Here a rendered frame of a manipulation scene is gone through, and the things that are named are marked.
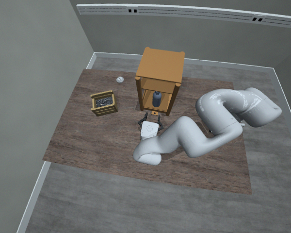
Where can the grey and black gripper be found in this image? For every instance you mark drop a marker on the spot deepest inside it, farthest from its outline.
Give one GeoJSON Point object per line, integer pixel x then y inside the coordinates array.
{"type": "Point", "coordinates": [149, 129]}

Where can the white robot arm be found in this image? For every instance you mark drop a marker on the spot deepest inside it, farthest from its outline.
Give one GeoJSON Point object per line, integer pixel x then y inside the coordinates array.
{"type": "Point", "coordinates": [221, 110]}

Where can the blue-grey cylinder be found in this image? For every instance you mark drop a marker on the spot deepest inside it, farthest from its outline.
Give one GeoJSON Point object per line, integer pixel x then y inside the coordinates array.
{"type": "Point", "coordinates": [156, 99]}

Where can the small wooden crate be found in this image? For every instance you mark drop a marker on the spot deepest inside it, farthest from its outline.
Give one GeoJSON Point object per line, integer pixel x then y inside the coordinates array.
{"type": "Point", "coordinates": [104, 99]}

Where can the brown wooden shelving unit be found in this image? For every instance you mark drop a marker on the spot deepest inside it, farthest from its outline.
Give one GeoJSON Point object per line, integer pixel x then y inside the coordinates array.
{"type": "Point", "coordinates": [161, 71]}

